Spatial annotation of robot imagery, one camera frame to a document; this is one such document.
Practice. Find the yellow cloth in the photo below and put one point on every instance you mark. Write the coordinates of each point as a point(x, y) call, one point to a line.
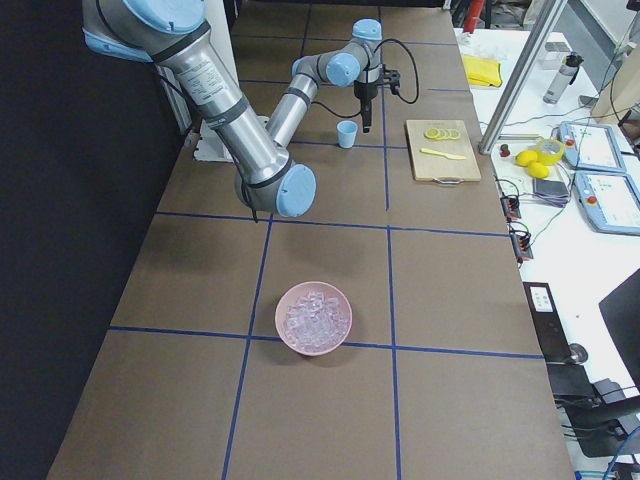
point(482, 71)

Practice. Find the purple notebook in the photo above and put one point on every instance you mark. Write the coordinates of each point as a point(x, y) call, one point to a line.
point(553, 192)

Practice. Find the light blue cup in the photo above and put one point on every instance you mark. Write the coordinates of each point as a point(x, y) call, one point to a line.
point(346, 133)

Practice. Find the aluminium frame post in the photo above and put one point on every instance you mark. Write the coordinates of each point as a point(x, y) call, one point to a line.
point(548, 16)

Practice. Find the black power strip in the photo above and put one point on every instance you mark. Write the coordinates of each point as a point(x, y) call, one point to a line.
point(547, 324)

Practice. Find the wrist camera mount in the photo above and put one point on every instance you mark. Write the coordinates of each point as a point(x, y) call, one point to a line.
point(391, 78)

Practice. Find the upper teach pendant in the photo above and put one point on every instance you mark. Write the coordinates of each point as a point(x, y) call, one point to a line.
point(591, 146)

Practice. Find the yellow tape roll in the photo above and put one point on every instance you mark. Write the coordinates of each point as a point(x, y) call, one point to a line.
point(550, 151)

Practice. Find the lower teach pendant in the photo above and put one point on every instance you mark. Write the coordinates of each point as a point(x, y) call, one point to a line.
point(610, 201)

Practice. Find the clear water bottle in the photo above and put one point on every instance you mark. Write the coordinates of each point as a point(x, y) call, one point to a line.
point(565, 76)

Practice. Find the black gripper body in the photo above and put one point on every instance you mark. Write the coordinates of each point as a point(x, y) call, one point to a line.
point(363, 89)

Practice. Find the teach pendant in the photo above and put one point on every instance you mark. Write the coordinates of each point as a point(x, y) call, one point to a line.
point(610, 201)
point(591, 146)

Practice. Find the bamboo cutting board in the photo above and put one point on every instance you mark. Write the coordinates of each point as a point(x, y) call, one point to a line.
point(427, 168)

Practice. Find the yellow plastic knife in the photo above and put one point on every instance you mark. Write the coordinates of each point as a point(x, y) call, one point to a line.
point(449, 156)

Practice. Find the pink bowl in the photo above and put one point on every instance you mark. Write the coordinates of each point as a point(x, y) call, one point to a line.
point(289, 299)

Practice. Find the yellow lemon back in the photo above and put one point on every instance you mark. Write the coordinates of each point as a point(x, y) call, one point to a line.
point(538, 170)

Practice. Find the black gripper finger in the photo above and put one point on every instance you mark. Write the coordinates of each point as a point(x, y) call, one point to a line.
point(366, 115)

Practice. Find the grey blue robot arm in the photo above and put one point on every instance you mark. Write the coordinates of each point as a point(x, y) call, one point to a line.
point(177, 36)

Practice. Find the ice cubes in bowl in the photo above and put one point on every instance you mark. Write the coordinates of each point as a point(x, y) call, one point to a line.
point(315, 323)

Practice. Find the clear plastic bag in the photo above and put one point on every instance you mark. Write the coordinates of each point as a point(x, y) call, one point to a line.
point(481, 44)

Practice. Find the yellow lemon front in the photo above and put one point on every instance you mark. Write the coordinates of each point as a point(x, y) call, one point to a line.
point(526, 157)

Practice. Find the yellow lemon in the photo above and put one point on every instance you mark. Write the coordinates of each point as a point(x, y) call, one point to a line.
point(526, 157)
point(538, 170)

